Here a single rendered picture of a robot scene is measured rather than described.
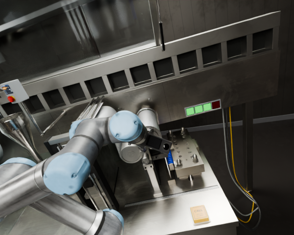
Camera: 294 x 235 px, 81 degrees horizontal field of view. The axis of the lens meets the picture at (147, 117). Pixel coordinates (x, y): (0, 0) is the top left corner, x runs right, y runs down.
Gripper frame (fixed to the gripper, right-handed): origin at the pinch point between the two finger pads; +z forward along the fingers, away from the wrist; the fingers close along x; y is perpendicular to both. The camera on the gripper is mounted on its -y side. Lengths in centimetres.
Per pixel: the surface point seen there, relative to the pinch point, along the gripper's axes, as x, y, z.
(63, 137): 12.2, 35.6, -6.1
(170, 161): 4.7, -10.3, 32.2
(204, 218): 23.0, -34.2, 17.0
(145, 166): 11.8, 0.4, 18.5
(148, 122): -10.2, 7.3, 16.6
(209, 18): -184, 6, 121
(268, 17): -90, -35, 15
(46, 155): 37, 81, 50
